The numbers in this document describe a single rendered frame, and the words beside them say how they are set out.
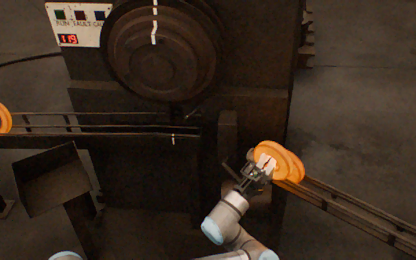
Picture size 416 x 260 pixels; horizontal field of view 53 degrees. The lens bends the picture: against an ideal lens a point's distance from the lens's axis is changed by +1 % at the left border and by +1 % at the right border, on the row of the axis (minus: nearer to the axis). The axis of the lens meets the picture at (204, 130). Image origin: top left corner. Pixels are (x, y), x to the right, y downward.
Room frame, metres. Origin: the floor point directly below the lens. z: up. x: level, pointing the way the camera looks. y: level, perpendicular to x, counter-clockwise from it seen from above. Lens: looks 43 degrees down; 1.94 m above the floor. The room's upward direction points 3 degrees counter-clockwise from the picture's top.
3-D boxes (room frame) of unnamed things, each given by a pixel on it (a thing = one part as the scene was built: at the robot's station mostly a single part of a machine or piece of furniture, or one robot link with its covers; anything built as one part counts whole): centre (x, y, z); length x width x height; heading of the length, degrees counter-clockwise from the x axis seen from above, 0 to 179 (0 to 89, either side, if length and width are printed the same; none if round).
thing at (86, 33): (1.48, 0.45, 1.15); 0.26 x 0.02 x 0.18; 81
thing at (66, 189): (1.14, 0.64, 0.36); 0.26 x 0.20 x 0.72; 116
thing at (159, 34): (1.22, 0.15, 1.11); 0.28 x 0.06 x 0.28; 81
